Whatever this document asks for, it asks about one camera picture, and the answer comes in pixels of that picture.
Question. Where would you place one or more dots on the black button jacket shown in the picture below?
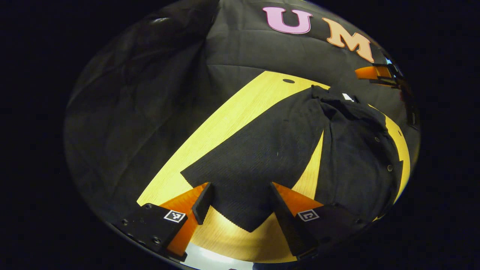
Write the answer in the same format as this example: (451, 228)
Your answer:
(262, 157)

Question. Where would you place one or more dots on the black backdrop cloth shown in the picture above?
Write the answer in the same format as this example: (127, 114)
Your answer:
(150, 112)

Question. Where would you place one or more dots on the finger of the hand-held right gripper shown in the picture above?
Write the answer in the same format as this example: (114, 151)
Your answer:
(371, 72)

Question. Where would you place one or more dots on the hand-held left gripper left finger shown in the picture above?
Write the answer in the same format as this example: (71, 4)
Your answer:
(204, 204)

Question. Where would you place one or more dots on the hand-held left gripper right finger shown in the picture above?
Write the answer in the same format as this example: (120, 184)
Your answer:
(287, 221)

